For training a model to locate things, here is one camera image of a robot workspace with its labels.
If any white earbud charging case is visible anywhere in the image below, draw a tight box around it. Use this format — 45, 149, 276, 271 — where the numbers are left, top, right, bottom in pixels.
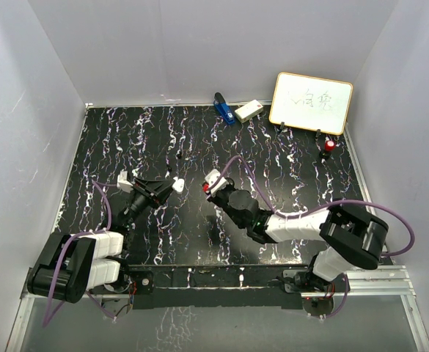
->
172, 177, 185, 194

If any aluminium rail frame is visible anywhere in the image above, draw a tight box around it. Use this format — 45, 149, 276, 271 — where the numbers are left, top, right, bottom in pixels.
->
7, 106, 429, 351

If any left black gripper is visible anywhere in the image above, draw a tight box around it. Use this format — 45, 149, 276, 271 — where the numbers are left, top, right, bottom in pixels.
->
123, 178, 176, 227

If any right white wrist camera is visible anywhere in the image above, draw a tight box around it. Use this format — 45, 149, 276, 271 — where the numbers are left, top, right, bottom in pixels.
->
203, 169, 228, 197

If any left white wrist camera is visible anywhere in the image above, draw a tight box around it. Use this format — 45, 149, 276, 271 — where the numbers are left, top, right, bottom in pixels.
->
117, 170, 133, 193

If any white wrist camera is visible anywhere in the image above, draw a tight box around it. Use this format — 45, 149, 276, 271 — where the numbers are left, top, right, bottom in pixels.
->
203, 169, 228, 197
117, 170, 133, 193

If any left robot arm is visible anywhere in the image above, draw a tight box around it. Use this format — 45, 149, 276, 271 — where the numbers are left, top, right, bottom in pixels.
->
26, 172, 185, 304

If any white staple box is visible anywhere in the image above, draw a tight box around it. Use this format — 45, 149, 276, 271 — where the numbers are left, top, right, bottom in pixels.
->
234, 100, 263, 123

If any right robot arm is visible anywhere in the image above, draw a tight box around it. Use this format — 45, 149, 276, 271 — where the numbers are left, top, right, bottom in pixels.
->
203, 179, 388, 292

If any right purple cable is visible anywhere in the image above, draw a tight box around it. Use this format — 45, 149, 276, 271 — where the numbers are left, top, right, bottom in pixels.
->
217, 155, 417, 318

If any blue stapler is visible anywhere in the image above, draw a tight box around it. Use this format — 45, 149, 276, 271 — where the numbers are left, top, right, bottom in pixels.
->
213, 92, 235, 125

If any small whiteboard yellow frame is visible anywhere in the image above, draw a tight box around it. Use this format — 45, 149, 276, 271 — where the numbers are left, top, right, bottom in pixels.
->
268, 72, 353, 136

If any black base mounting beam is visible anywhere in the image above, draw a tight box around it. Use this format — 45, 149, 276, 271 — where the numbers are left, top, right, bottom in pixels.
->
89, 263, 351, 312

